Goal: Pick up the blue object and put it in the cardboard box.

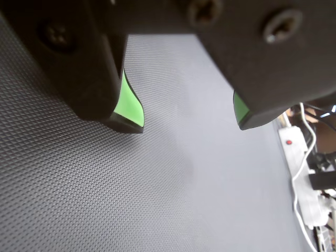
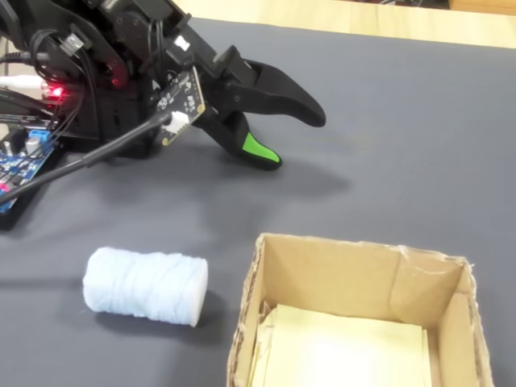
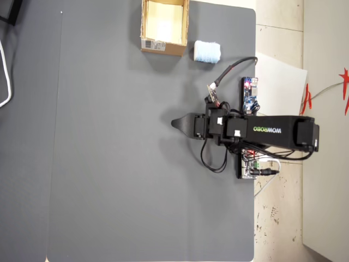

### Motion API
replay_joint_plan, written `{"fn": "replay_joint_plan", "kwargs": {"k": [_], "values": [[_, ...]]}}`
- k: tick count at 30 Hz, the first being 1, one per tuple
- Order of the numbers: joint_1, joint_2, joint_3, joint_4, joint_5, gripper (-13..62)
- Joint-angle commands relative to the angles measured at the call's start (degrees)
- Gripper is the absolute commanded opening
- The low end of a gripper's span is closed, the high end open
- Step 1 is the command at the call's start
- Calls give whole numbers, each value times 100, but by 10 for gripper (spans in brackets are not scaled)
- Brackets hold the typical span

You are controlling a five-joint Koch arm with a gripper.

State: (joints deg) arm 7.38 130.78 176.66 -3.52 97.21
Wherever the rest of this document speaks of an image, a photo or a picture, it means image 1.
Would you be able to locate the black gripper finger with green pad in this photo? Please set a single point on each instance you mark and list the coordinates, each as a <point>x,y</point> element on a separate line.
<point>262,65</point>
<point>78,65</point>

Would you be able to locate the white power strip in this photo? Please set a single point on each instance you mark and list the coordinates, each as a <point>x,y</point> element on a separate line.
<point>291,151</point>

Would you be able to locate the black plug adapter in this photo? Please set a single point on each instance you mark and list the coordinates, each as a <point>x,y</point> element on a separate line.
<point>323,181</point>

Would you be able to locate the grey textured mat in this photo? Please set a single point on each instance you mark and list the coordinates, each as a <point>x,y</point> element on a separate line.
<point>157,183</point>

